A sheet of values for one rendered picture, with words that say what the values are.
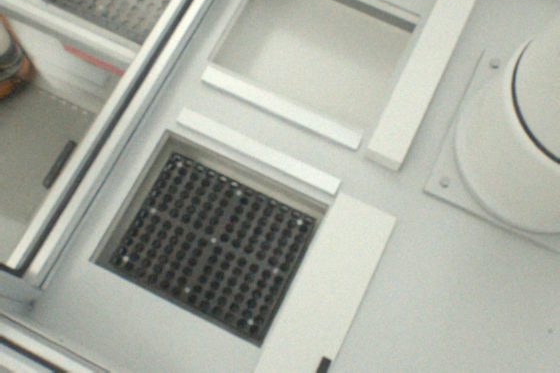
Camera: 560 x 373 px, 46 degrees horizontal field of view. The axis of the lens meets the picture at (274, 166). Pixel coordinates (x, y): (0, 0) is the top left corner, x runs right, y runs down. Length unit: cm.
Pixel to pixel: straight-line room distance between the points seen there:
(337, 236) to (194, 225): 21
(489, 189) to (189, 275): 41
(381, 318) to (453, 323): 9
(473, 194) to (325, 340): 26
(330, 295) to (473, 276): 18
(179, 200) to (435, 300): 36
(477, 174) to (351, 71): 30
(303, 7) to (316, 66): 11
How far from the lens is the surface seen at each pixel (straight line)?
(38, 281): 84
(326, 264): 83
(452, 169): 89
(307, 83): 105
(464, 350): 86
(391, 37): 110
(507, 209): 87
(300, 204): 97
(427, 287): 86
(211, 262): 92
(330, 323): 82
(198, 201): 94
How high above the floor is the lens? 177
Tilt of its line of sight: 71 degrees down
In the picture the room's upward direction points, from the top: 1 degrees clockwise
